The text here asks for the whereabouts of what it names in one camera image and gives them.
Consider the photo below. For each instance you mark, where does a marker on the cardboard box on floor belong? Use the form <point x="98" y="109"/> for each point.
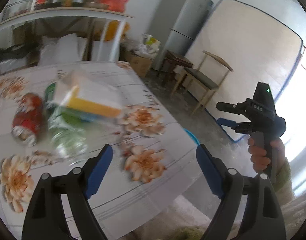
<point x="141" y="65"/>

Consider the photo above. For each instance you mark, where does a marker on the floral tablecloth dining table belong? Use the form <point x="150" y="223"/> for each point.
<point x="121" y="205"/>

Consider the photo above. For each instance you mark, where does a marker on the dark wooden stool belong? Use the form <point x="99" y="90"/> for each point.
<point x="174" y="60"/>

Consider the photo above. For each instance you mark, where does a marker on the red drink can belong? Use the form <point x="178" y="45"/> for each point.
<point x="28" y="119"/>

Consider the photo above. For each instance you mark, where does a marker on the yellow white carton box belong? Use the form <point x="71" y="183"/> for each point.
<point x="79" y="91"/>

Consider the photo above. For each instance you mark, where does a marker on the grey refrigerator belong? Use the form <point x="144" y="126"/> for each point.
<point x="175" y="24"/>

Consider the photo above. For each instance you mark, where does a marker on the wooden chair right side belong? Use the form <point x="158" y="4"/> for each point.
<point x="196" y="75"/>

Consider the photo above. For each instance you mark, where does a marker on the black cloth pile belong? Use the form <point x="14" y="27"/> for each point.
<point x="14" y="52"/>

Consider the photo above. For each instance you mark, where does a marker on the blue plastic trash basket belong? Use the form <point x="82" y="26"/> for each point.
<point x="193" y="137"/>

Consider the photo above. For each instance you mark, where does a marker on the white pillow sack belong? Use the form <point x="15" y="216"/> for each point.
<point x="59" y="50"/>

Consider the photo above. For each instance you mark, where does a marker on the white mattress against wall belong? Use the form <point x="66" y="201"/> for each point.
<point x="239" y="46"/>

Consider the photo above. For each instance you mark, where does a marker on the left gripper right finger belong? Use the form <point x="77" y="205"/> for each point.
<point x="262" y="218"/>

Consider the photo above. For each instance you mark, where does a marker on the white shelf table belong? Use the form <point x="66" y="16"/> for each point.
<point x="58" y="21"/>

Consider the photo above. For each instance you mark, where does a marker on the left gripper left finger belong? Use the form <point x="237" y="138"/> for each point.
<point x="45" y="218"/>

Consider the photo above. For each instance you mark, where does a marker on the person legs white pyjamas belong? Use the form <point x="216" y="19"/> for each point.
<point x="182" y="220"/>

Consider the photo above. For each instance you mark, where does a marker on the yellow plastic bag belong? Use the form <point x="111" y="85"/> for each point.
<point x="111" y="31"/>

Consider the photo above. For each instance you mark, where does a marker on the white bags on box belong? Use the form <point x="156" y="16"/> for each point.
<point x="148" y="47"/>

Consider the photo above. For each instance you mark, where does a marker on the person right hand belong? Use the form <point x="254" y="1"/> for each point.
<point x="259" y="155"/>

